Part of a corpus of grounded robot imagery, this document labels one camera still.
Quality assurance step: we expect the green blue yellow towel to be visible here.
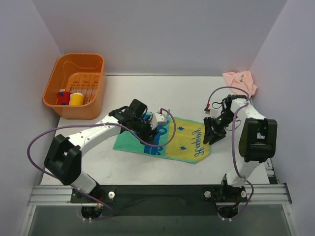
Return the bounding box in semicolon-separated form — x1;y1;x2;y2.
113;118;211;164

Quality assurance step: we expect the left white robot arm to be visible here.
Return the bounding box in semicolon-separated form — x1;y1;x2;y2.
44;99;166;203

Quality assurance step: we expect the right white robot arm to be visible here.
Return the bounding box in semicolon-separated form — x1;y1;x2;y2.
203;94;278;202

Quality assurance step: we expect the pink crumpled towel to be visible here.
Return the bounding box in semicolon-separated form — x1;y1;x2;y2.
222;71;257;98

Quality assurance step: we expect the yellow rolled towel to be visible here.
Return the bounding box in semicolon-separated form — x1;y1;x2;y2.
69;92;84;106

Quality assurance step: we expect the orange plastic basket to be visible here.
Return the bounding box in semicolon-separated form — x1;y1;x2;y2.
43;53;106;119

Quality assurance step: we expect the red rolled towel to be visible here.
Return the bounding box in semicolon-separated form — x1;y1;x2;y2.
57;89;71;105

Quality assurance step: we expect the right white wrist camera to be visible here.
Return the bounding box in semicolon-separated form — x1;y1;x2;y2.
204;108;220;118

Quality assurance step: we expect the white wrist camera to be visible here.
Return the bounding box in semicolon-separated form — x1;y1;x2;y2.
150;108;170;130
204;108;220;118

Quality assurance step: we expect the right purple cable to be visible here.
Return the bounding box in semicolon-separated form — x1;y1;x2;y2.
206;87;254;219

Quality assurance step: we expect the purple cable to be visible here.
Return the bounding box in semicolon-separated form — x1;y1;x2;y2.
206;87;254;219
26;109;177;220

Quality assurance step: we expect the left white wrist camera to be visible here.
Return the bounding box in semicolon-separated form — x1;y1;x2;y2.
150;108;170;130

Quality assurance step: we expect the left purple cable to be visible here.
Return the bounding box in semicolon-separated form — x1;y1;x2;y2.
26;109;177;220

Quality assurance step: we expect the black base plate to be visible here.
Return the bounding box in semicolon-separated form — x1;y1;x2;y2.
79;184;240;219

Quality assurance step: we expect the aluminium frame rail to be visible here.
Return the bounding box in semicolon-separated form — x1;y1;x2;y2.
28;184;292;206

